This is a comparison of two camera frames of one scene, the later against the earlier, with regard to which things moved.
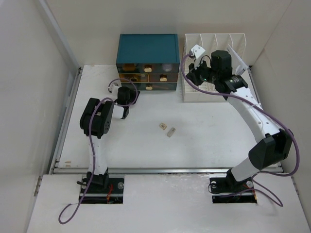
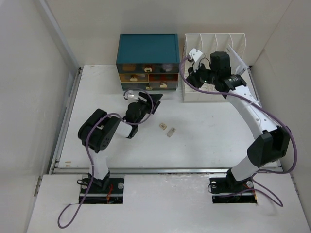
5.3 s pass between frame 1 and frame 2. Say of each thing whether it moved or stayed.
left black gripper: moved
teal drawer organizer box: stayed
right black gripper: stayed
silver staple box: stayed
